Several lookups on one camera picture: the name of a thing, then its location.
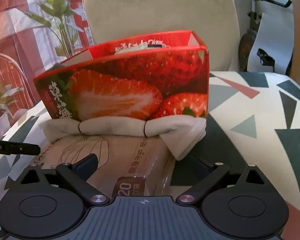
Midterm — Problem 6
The brown tissue pack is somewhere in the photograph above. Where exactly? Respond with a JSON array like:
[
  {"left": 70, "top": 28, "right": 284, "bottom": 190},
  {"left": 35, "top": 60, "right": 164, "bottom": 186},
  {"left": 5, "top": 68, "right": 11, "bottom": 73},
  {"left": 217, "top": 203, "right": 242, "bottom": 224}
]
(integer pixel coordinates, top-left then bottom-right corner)
[{"left": 33, "top": 135, "right": 175, "bottom": 198}]

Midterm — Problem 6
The patterned geometric tablecloth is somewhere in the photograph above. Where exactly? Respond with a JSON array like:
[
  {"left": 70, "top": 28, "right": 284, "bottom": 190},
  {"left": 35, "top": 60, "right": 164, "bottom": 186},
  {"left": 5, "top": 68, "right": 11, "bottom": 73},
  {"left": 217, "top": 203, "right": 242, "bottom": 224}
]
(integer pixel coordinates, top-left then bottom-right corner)
[{"left": 0, "top": 70, "right": 300, "bottom": 240}]

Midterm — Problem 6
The tall green plant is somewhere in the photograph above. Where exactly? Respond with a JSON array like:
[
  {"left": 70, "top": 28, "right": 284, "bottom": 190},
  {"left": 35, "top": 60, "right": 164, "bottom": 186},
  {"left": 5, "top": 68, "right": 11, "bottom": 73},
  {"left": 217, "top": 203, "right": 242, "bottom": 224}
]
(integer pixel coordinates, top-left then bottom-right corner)
[{"left": 24, "top": 0, "right": 84, "bottom": 57}]

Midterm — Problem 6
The small potted plant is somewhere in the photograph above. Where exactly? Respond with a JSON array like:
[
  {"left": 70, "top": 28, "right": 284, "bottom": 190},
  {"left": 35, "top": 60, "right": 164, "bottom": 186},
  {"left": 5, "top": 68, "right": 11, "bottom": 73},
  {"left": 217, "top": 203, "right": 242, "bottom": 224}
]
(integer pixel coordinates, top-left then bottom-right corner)
[{"left": 0, "top": 83, "right": 24, "bottom": 138}]

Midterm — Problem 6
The red wire chair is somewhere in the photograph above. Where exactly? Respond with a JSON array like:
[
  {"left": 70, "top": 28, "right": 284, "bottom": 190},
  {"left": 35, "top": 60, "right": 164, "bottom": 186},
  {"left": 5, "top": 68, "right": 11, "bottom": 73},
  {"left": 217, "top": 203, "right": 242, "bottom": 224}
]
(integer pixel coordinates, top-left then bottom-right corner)
[{"left": 0, "top": 53, "right": 34, "bottom": 109}]

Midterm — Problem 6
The red strawberry cardboard box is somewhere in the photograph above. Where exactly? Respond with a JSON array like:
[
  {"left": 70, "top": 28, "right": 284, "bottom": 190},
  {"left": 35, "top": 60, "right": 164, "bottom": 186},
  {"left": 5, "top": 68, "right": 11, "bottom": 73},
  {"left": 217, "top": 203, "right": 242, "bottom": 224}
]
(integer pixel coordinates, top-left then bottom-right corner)
[{"left": 33, "top": 30, "right": 209, "bottom": 121}]

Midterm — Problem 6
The red white curtain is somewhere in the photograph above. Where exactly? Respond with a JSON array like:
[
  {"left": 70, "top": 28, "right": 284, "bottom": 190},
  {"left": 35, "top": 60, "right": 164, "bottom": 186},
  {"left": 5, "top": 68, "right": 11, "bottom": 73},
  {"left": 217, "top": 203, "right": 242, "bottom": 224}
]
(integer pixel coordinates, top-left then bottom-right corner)
[{"left": 0, "top": 0, "right": 93, "bottom": 103}]

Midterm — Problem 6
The white cloth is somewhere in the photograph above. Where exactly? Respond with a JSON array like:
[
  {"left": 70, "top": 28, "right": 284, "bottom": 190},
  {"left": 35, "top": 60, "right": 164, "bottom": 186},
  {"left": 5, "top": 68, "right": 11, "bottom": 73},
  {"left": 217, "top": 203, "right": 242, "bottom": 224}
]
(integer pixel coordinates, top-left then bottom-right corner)
[{"left": 43, "top": 115, "right": 206, "bottom": 160}]

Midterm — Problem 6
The beige upholstered chair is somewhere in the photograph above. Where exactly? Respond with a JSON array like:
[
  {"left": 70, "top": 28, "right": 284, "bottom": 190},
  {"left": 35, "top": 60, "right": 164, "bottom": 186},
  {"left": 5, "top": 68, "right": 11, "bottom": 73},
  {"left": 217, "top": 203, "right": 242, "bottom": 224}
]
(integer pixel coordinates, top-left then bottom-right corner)
[{"left": 83, "top": 0, "right": 240, "bottom": 71}]

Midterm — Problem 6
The exercise bike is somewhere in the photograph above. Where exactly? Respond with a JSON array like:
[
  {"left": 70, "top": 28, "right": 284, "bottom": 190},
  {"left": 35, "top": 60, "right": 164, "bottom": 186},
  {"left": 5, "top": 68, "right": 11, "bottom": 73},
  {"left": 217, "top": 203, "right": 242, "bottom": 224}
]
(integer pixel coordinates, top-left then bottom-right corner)
[{"left": 230, "top": 0, "right": 293, "bottom": 72}]

